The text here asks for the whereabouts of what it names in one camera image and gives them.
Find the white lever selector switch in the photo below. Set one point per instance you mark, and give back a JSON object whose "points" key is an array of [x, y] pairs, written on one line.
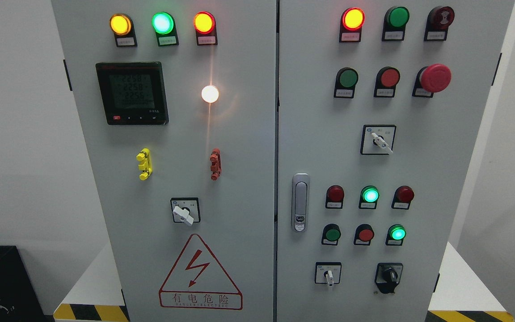
{"points": [[377, 139]]}

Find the white handle selector switch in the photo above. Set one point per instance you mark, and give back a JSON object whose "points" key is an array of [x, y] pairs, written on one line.
{"points": [[185, 210]]}

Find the grey left cabinet door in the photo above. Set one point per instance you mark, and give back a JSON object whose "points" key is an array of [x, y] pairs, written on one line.
{"points": [[237, 210]]}

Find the red push button lower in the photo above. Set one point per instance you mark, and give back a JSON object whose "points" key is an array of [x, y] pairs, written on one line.
{"points": [[363, 235]]}

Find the red lit lamp right door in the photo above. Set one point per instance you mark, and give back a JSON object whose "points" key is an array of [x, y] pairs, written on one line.
{"points": [[352, 21]]}

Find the silver door lock handle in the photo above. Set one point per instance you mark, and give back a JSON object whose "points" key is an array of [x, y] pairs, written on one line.
{"points": [[300, 184]]}

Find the black knob rotary switch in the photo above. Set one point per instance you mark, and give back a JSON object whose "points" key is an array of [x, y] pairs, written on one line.
{"points": [[388, 276]]}

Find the red-rim yellow indicator lamp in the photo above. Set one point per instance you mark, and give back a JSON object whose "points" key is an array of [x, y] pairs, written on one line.
{"points": [[205, 29]]}

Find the red push button second row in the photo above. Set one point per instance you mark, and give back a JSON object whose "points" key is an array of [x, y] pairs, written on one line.
{"points": [[386, 80]]}

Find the dark red indicator lamp left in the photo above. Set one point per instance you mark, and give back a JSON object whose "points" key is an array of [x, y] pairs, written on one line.
{"points": [[334, 197]]}

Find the red electric hazard sticker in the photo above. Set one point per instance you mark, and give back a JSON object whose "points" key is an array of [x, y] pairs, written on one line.
{"points": [[197, 280]]}

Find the small white selector switch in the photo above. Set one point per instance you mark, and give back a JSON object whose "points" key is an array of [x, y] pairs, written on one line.
{"points": [[328, 273]]}

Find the black box lower left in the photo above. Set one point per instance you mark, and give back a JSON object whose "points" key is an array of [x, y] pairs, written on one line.
{"points": [[18, 301]]}

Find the white platform with hazard stripes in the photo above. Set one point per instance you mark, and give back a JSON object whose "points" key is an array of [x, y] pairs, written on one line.
{"points": [[460, 296]]}

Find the green push button second row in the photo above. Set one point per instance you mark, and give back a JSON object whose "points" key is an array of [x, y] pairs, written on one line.
{"points": [[345, 83]]}

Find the red emergency stop button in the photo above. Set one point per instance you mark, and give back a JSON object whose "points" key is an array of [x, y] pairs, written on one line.
{"points": [[431, 79]]}

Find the green lit indicator lamp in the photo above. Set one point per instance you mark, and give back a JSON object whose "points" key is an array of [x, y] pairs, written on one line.
{"points": [[165, 29]]}

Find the grey right cabinet door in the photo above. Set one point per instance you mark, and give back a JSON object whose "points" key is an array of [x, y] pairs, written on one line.
{"points": [[320, 135]]}

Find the green push button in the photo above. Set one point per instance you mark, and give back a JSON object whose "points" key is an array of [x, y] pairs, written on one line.
{"points": [[395, 21], [331, 235]]}

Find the red black buzzer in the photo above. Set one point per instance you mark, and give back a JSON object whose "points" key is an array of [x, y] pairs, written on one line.
{"points": [[438, 22]]}

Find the grey cabinet door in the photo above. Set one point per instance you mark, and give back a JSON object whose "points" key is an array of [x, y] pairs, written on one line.
{"points": [[237, 210], [320, 135]]}

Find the yellow indicator lamp top left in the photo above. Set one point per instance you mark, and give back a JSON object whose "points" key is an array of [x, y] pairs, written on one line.
{"points": [[123, 30]]}

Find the green push button lower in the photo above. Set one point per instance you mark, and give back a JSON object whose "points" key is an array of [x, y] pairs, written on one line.
{"points": [[331, 235]]}

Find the green lamp lower right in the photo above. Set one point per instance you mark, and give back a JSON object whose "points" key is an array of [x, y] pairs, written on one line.
{"points": [[396, 235]]}

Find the green push button top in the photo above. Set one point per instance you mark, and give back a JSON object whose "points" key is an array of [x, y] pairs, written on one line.
{"points": [[395, 21]]}

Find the red indicator lamp right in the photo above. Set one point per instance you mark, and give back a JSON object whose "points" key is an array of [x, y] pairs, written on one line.
{"points": [[403, 197]]}

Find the black digital power meter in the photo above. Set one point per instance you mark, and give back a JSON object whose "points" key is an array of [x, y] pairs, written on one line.
{"points": [[133, 93]]}

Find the green lit lamp middle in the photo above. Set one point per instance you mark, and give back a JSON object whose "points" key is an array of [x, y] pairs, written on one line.
{"points": [[369, 196]]}

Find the white glowing lamp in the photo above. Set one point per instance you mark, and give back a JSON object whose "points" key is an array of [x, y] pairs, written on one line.
{"points": [[210, 94]]}

